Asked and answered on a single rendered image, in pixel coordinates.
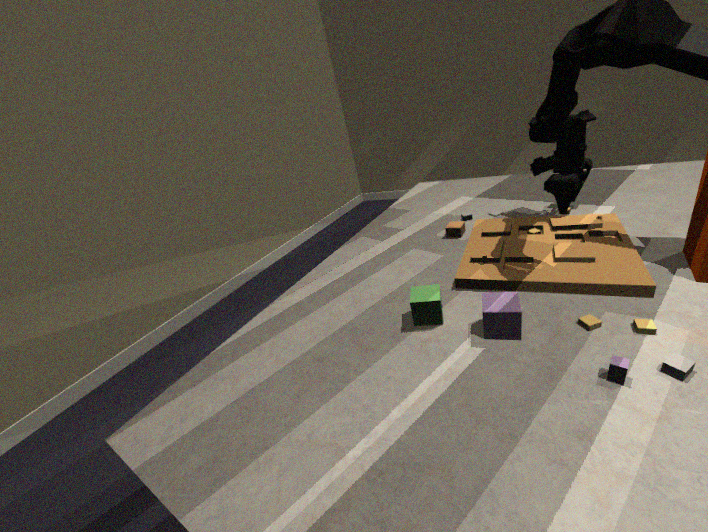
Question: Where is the green cube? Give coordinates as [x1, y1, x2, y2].
[410, 284, 444, 326]

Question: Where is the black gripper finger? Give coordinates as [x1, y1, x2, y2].
[546, 187, 578, 214]
[572, 171, 590, 202]

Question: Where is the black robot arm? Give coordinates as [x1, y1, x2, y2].
[528, 0, 708, 146]

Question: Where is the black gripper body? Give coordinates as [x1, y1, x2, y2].
[544, 142, 592, 191]

